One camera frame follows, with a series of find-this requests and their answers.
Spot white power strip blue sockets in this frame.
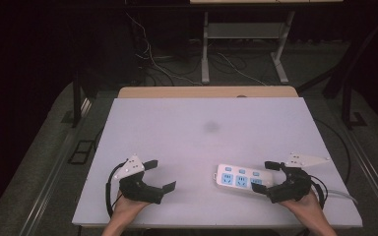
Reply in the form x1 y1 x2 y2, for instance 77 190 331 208
213 163 276 198

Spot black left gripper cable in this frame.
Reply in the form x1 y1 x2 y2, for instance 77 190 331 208
104 161 126 219

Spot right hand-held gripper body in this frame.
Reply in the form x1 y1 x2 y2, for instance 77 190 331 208
265 151 332 205

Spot person's left hand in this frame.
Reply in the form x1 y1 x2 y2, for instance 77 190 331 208
110 191 153 228

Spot white power strip cable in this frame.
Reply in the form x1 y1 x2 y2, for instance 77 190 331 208
324 189 359 207

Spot white table mat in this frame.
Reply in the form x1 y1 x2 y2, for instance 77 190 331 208
71 96 364 229

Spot black floor cable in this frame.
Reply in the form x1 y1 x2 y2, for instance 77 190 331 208
314 117 352 185

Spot black floor frame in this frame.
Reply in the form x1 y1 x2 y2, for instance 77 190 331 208
67 140 96 165

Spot person's right hand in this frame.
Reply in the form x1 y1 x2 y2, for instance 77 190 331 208
278 189 330 228

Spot black metal stand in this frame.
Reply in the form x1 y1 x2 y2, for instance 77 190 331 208
71 70 84 129
321 13 369 131

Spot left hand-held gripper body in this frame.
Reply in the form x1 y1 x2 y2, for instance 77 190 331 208
113 153 165 206

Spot white metal stand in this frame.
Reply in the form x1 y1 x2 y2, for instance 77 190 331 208
200 10 290 85

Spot aluminium floor rail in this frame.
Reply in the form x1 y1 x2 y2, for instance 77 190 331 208
344 126 378 224
19 97 93 236

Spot white floor cable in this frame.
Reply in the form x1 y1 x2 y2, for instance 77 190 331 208
124 11 205 87

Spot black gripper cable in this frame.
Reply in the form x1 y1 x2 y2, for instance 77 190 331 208
104 161 126 219
309 174 330 210

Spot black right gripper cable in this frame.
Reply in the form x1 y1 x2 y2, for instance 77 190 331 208
309 174 330 210

